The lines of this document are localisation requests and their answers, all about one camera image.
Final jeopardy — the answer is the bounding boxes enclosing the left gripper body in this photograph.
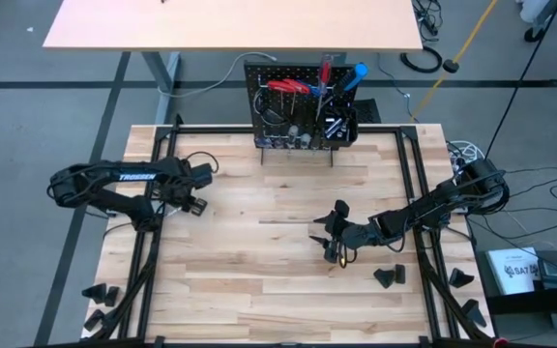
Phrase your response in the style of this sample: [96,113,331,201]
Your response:
[160,161,202,210]

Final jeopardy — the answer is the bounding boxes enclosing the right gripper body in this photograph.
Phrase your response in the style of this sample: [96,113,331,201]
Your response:
[324,212,382,266]

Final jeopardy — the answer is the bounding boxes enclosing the black safety glasses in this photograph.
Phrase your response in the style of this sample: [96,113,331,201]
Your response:
[251,88,287,129]

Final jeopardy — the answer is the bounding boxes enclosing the red T-handle hex key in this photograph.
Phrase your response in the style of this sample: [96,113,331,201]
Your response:
[282,78,311,117]
[265,79,295,115]

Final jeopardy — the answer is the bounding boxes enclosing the black blue handled screwdriver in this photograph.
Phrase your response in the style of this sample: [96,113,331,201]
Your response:
[324,61,370,110]

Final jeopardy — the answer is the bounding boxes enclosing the black plastic peg board bin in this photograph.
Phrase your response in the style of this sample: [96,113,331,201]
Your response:
[320,105,360,149]

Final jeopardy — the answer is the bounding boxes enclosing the black peg board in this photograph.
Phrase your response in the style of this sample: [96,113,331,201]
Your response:
[243,61,360,168]

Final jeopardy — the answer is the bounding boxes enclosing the black mesh mat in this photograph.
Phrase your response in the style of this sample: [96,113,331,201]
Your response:
[353,99,383,125]

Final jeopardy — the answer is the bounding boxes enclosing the white printed booklet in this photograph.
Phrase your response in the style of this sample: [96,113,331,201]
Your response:
[484,246,542,296]

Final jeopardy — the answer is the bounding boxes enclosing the light wood desk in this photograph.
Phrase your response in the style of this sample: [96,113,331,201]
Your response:
[42,0,424,53]

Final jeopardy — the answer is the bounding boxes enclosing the black cart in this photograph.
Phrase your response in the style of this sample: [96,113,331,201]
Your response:
[475,248,557,334]

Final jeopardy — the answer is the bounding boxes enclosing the black power strip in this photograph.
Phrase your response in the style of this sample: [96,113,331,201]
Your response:
[411,0,445,39]

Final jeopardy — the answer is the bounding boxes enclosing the white object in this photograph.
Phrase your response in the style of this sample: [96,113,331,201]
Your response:
[517,0,550,24]

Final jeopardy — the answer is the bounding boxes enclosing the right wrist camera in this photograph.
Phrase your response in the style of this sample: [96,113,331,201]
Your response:
[333,198,352,219]

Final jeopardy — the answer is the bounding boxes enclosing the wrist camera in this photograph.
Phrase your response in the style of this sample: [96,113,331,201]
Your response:
[190,162,215,189]
[333,198,352,219]

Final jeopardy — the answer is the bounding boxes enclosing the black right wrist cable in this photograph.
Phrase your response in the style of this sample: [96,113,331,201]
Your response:
[335,241,360,268]

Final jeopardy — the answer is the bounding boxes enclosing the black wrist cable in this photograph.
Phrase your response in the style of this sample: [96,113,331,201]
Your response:
[335,241,360,268]
[181,150,220,176]

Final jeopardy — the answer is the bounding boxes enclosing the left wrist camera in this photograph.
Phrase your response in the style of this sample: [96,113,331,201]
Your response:
[190,162,215,189]

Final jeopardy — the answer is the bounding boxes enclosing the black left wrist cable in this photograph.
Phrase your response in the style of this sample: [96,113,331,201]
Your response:
[181,150,220,176]

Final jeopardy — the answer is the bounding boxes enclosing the double ring metal tool rack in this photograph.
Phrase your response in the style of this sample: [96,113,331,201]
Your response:
[252,134,331,152]

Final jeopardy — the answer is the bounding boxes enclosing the black aluminium table frame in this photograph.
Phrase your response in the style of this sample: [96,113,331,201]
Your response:
[80,113,496,348]

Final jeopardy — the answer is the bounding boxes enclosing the black triangular bracket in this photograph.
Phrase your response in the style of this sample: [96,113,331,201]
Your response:
[460,298,487,329]
[83,308,105,333]
[81,283,108,305]
[104,285,121,308]
[449,267,476,290]

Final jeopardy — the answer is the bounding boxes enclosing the white coiled cable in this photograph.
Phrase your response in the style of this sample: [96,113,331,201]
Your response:
[446,139,485,170]

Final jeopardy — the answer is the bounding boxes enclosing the grey cable with plug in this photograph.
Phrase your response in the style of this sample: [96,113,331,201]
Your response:
[158,51,279,100]

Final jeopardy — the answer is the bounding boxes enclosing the black coiled cable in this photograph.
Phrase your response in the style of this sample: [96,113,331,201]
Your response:
[398,45,444,74]

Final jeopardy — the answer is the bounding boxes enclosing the yellow cable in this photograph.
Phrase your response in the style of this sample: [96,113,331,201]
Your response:
[407,0,500,123]

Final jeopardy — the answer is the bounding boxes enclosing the thin black cable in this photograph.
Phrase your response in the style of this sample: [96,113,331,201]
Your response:
[484,0,557,160]

